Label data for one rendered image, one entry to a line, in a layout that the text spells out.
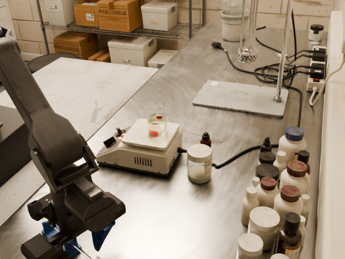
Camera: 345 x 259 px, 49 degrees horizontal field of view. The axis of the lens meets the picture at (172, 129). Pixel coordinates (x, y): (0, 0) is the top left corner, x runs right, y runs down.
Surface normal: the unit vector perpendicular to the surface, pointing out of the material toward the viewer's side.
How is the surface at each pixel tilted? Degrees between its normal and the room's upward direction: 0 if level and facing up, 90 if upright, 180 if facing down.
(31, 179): 0
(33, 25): 90
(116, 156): 90
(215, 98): 0
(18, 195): 0
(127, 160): 90
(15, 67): 44
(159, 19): 92
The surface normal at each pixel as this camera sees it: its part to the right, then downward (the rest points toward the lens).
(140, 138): -0.03, -0.85
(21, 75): 0.43, -0.36
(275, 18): -0.30, 0.50
